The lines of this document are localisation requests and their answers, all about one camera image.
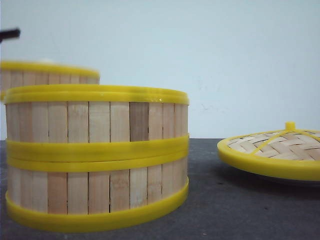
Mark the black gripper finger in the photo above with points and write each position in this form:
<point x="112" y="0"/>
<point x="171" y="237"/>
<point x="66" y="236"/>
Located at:
<point x="9" y="34"/>

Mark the bamboo steamer basket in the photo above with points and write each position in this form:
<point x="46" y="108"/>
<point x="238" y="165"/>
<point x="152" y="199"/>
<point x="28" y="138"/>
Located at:
<point x="78" y="127"/>
<point x="100" y="201"/>
<point x="27" y="73"/>

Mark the woven bamboo steamer lid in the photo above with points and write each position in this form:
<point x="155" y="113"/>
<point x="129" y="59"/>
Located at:
<point x="288" y="154"/>

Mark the white bun left basket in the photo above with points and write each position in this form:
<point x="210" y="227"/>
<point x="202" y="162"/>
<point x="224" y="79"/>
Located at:
<point x="45" y="60"/>

